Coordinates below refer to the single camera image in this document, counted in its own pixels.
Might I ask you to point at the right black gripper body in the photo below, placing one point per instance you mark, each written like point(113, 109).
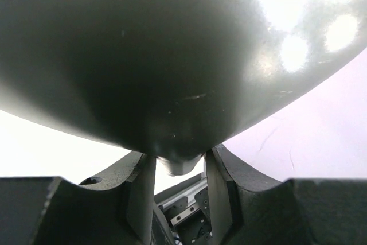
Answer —
point(182, 214)

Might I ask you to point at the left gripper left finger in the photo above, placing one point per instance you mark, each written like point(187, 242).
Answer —
point(114, 207)

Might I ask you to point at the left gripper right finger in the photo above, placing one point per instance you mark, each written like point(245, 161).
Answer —
point(248, 207)

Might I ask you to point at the grey shower head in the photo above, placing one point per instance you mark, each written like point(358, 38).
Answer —
point(169, 78)

